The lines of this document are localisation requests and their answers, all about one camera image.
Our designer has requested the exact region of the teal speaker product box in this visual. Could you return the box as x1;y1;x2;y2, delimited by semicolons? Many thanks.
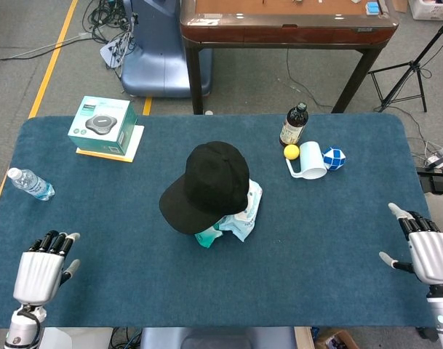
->
67;95;138;156

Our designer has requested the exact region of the brown mahjong table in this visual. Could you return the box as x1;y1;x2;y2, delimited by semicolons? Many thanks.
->
180;0;400;116

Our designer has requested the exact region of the black baseball cap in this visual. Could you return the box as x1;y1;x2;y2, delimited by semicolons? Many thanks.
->
159;140;251;236

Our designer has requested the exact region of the blue white snake cube puzzle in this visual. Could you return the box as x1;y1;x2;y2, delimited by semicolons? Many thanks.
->
322;146;347;171

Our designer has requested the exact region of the green wet wipes pack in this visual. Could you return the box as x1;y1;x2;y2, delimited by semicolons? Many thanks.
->
193;223;224;249

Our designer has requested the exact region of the blue felt table cover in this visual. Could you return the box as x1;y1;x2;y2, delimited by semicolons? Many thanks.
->
0;113;436;330

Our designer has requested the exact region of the white plastic basket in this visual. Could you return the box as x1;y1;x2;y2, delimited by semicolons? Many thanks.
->
408;0;443;21

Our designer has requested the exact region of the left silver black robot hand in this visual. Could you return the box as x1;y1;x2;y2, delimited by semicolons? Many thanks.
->
12;230;81;305

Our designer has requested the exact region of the black cable bundle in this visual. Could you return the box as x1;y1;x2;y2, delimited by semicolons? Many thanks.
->
83;0;139;79

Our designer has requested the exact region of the small open cardboard box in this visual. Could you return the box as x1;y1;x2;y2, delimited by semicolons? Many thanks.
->
314;329;360;349

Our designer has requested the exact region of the black tripod stand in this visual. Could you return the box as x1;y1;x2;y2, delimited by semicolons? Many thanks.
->
367;14;443;113

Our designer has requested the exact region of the blue purple machine base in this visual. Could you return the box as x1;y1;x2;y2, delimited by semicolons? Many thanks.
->
119;0;213;98

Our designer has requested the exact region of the white power strip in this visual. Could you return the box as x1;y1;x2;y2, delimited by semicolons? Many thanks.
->
426;143;443;172

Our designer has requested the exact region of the light blue wet wipes pack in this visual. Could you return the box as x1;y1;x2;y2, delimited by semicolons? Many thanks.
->
219;178;264;244

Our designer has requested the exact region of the clear plastic water bottle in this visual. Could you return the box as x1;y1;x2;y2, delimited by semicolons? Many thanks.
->
7;167;56;201

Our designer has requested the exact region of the blue grey robot torso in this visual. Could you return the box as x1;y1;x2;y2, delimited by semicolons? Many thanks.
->
139;326;298;349

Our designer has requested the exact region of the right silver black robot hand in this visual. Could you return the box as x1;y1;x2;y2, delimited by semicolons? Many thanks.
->
378;202;443;286

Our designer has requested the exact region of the dark drink bottle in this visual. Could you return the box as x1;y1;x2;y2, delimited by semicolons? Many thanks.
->
279;102;309;148

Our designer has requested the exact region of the white plastic mug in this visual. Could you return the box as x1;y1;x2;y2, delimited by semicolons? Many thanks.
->
285;140;328;180

